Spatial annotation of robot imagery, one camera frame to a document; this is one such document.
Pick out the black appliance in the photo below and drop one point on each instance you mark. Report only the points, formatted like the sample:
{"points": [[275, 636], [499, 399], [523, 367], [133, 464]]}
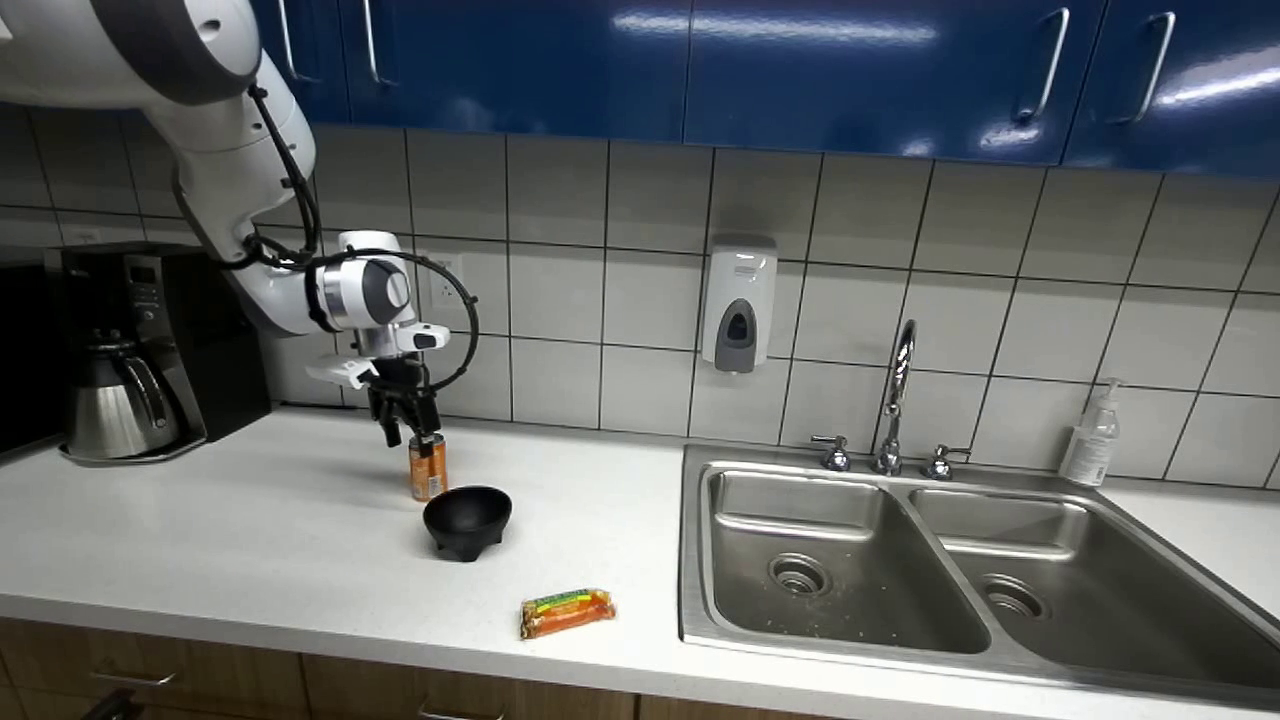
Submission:
{"points": [[25, 384]]}

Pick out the black bowl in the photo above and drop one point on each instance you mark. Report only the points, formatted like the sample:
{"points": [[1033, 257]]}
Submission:
{"points": [[466, 518]]}

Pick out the orange green snack packet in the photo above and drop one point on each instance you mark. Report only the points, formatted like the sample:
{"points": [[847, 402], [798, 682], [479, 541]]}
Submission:
{"points": [[571, 612]]}

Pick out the orange soda can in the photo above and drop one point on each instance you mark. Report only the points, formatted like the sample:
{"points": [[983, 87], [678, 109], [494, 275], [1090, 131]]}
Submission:
{"points": [[429, 475]]}

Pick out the black coffee maker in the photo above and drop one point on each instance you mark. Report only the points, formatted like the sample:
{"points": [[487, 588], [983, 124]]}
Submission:
{"points": [[200, 361]]}

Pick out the steel coffee carafe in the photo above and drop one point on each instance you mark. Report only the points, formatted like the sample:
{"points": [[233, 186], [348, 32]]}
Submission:
{"points": [[118, 404]]}

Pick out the wooden drawer front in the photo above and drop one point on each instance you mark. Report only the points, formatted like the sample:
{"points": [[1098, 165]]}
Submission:
{"points": [[225, 674], [535, 703]]}

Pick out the steel double sink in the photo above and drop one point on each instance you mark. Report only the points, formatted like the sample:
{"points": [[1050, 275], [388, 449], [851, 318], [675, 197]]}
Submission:
{"points": [[853, 572]]}

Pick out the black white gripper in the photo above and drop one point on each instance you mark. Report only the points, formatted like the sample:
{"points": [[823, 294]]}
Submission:
{"points": [[401, 374]]}

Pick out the white wall soap dispenser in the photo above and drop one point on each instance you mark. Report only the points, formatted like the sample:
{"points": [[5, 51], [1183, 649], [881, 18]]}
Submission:
{"points": [[737, 303]]}

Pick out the clear soap bottle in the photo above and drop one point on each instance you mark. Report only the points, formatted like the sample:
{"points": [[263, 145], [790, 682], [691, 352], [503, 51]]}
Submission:
{"points": [[1090, 441]]}

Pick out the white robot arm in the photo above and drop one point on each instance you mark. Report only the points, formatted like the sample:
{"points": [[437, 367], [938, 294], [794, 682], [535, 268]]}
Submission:
{"points": [[200, 106]]}

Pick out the blue cabinet door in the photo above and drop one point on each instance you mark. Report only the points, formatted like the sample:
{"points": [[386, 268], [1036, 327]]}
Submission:
{"points": [[1200, 95], [307, 95], [535, 66], [864, 82]]}

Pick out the chrome faucet spout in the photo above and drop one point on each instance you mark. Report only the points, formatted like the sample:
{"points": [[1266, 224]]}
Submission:
{"points": [[894, 392]]}

